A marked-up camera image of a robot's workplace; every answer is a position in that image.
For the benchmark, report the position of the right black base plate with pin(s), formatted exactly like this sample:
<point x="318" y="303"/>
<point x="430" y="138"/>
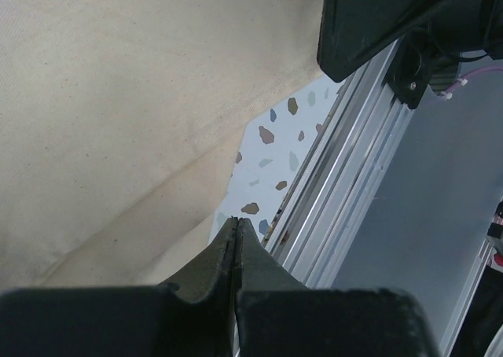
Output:
<point x="417" y="68"/>

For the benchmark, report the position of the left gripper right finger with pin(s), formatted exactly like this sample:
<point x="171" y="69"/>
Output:
<point x="279" y="316"/>

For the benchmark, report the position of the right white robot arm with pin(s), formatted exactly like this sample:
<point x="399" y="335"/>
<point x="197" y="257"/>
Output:
<point x="352" y="32"/>

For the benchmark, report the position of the beige cloth drape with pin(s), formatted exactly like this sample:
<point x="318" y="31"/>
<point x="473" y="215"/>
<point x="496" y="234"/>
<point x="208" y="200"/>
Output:
<point x="120" y="123"/>

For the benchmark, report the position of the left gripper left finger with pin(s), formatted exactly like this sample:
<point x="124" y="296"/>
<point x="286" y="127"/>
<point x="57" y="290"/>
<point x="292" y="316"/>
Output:
<point x="188" y="314"/>

